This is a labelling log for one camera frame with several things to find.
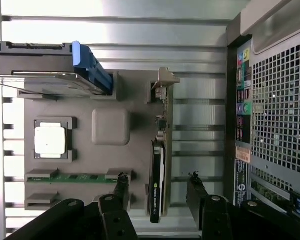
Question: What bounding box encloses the rear port panel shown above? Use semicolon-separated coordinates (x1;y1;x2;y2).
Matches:
236;47;253;146

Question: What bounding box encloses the dark printed label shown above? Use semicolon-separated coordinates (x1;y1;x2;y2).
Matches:
234;159;249;209

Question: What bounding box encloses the green RAM stick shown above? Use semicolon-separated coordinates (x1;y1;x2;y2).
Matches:
27;174;118;183

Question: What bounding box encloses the hard disk with blue caddy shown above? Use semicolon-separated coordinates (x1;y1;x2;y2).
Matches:
0;41;114;97

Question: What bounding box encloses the silver CPU chip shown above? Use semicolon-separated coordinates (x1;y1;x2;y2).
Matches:
34;121;67;159

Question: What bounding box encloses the grey plastic parts rack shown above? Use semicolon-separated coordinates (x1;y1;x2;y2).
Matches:
16;71;171;217

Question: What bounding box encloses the grey metal PC case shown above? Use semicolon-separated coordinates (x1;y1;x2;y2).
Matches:
226;0;300;240

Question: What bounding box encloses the orange sticker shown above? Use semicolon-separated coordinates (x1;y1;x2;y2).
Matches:
236;146;252;163

